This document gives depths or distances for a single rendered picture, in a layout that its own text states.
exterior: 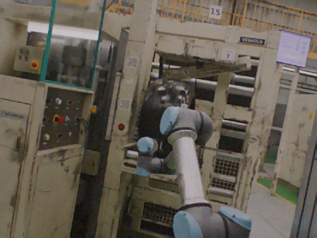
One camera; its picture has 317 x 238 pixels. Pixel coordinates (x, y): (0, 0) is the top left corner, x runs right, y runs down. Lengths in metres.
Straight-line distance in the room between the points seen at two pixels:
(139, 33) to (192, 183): 1.34
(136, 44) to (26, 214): 1.24
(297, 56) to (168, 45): 3.81
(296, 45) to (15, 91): 4.96
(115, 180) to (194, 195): 1.20
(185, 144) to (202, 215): 0.27
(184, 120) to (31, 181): 0.88
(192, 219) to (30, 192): 0.96
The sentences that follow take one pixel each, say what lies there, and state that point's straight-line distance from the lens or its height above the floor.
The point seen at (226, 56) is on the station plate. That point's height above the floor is 1.69.
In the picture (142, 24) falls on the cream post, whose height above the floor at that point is 1.77.
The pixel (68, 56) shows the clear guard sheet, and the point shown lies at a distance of 1.81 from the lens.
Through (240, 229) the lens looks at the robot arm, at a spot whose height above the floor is 0.91.
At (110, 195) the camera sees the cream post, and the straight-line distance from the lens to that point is 2.23.
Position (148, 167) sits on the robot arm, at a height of 0.95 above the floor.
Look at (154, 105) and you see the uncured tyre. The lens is 1.88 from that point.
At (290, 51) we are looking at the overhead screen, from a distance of 5.83.
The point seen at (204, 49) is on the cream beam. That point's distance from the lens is 2.32.
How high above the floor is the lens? 1.26
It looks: 3 degrees down
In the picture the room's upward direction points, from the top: 10 degrees clockwise
